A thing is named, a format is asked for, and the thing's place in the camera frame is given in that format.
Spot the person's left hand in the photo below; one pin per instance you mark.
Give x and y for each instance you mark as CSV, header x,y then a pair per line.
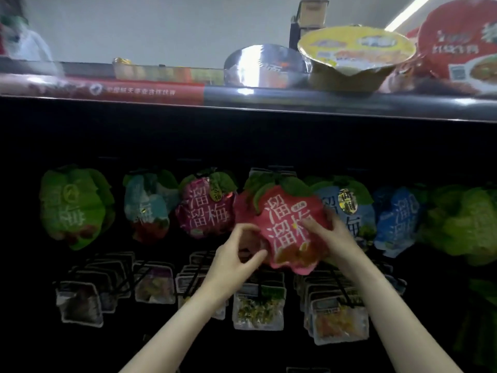
x,y
233,268

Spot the person's right hand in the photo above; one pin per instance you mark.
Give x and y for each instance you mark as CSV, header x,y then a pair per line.
x,y
334,238

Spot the blue round snack bag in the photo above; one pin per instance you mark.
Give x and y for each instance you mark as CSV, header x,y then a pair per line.
x,y
396,221
345,206

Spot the clear green candy packets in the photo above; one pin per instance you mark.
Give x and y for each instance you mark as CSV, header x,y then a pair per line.
x,y
260,308

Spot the small pink round snack bag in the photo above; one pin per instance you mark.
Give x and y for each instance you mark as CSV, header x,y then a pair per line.
x,y
283,221

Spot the clear mixed candy packets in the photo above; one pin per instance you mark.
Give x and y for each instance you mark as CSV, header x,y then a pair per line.
x,y
155,285

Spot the clear yellow-label candy bag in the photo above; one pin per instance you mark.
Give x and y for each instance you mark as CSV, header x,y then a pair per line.
x,y
338,318

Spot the large teal round snack bag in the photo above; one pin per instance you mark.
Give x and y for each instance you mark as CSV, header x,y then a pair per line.
x,y
147,206

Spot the green snack pouch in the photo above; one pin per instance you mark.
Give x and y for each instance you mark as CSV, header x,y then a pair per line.
x,y
474,322

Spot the large green round snack bag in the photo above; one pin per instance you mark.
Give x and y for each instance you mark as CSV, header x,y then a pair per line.
x,y
74,209

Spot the person's left forearm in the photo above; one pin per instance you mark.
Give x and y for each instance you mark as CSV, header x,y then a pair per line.
x,y
175,338

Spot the person's right forearm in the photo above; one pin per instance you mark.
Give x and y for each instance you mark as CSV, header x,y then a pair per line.
x,y
396,322

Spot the yellow lidded bowl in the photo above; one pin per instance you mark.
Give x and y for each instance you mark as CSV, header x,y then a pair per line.
x,y
353,54

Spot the red noodle packet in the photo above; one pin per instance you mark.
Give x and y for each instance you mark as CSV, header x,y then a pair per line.
x,y
458,50

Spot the brown box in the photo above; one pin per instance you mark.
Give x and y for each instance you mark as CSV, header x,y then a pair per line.
x,y
312,11

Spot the ceiling light tube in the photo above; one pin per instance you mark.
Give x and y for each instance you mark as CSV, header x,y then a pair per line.
x,y
408,13

